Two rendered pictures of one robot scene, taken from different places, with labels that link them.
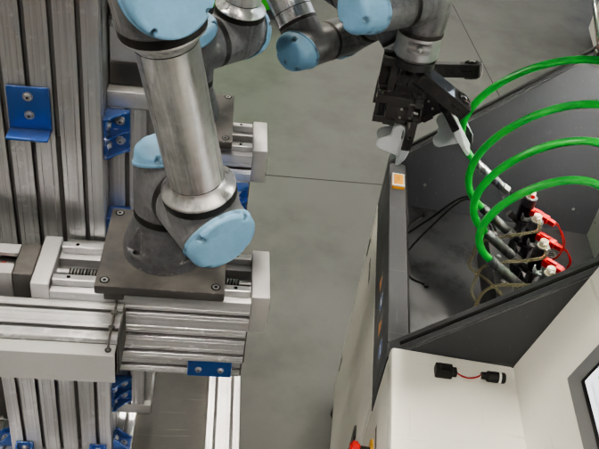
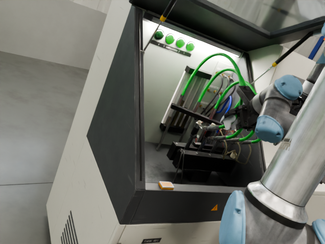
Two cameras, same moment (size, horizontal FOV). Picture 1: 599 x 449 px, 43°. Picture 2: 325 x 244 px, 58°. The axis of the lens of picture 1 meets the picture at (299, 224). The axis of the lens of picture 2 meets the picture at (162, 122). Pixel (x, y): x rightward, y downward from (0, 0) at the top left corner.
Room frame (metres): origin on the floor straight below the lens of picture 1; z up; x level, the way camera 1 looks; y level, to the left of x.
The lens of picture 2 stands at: (2.15, 0.47, 1.51)
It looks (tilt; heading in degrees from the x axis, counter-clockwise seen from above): 20 degrees down; 235
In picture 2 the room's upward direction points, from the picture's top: 24 degrees clockwise
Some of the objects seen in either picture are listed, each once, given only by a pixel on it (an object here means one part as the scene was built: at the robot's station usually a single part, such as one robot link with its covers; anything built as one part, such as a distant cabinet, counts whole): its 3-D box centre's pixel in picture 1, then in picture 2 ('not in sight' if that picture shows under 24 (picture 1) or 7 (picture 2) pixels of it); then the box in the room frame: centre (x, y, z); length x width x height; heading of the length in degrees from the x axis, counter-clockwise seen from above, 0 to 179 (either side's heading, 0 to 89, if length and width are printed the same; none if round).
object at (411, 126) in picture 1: (409, 126); not in sight; (1.18, -0.16, 1.30); 0.05 x 0.02 x 0.09; 0
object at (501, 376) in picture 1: (470, 373); not in sight; (0.93, -0.33, 0.99); 0.12 x 0.02 x 0.02; 92
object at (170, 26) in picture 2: not in sight; (199, 38); (1.33, -0.72, 1.43); 0.54 x 0.03 x 0.02; 0
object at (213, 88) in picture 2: not in sight; (215, 91); (1.08, -0.72, 1.20); 0.13 x 0.03 x 0.31; 0
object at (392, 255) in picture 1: (391, 267); (202, 203); (1.33, -0.22, 0.87); 0.62 x 0.04 x 0.16; 0
